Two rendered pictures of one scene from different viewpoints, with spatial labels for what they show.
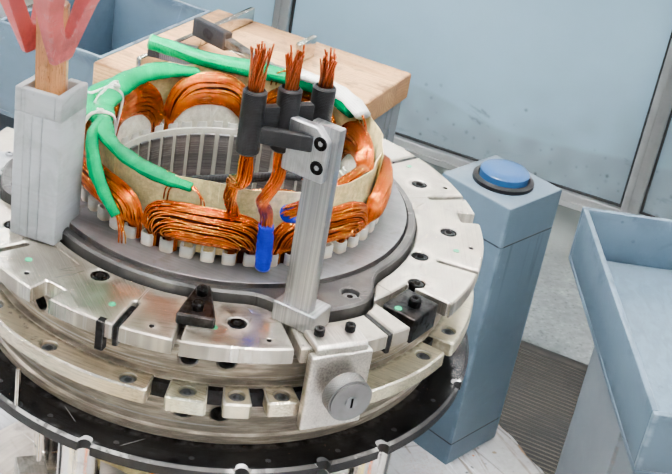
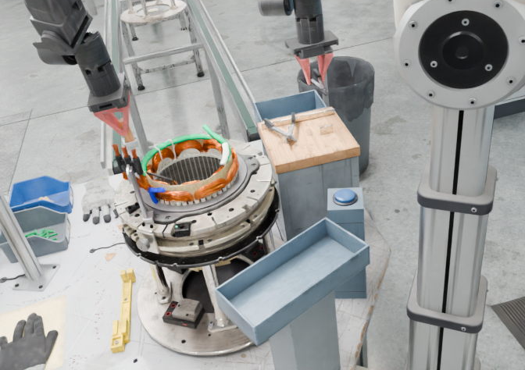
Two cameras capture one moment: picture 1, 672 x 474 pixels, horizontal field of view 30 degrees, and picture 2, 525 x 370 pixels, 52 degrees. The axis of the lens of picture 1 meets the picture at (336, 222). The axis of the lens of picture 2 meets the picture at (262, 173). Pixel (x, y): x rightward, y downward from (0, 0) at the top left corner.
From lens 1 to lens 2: 0.90 m
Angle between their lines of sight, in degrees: 52
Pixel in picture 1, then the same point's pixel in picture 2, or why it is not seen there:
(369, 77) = (339, 144)
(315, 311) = (146, 218)
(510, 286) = not seen: hidden behind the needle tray
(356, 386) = (141, 242)
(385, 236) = (203, 204)
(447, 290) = (197, 226)
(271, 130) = (122, 166)
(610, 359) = (261, 272)
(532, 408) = not seen: outside the picture
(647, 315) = (313, 265)
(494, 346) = not seen: hidden behind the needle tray
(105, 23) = (311, 104)
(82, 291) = (123, 194)
